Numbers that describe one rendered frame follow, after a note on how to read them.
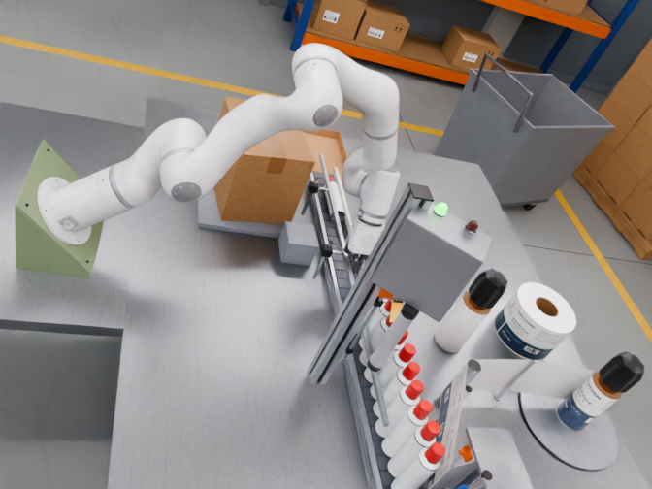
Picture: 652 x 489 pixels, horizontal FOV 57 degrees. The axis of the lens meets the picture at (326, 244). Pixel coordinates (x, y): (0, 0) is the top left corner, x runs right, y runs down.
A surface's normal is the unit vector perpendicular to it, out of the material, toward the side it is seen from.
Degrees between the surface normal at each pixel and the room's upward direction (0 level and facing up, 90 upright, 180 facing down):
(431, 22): 90
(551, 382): 90
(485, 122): 93
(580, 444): 0
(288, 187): 90
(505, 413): 0
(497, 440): 0
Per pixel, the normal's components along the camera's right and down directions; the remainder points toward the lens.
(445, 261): -0.41, 0.51
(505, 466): 0.33, -0.70
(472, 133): -0.85, 0.15
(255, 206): 0.26, 0.72
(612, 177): -0.92, -0.06
